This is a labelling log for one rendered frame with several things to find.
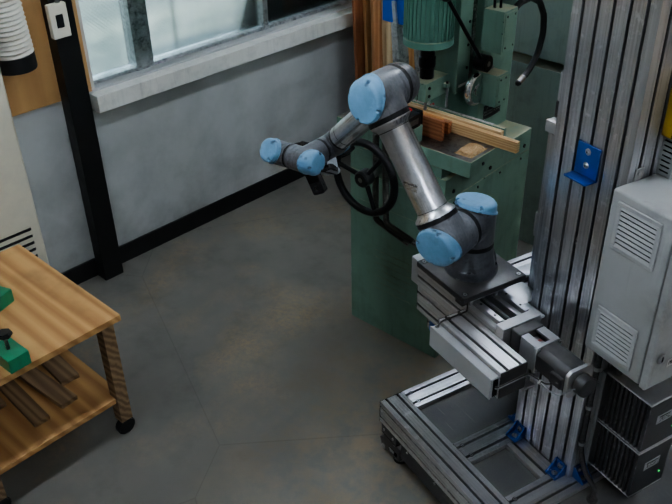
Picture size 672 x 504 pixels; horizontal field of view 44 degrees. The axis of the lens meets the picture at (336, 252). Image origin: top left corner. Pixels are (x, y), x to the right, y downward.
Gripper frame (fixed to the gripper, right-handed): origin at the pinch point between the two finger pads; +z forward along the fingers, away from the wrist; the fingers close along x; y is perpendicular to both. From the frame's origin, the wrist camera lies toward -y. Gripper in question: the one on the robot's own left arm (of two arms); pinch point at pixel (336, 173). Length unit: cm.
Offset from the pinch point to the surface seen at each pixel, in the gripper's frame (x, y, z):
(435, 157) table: -22.5, 5.2, 27.6
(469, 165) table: -35.3, -0.4, 26.9
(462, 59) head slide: -31, 41, 39
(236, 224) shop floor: 125, 12, 88
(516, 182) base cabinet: -27, 3, 85
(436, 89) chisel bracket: -22, 32, 35
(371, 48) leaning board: 63, 99, 131
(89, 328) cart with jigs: 65, -45, -51
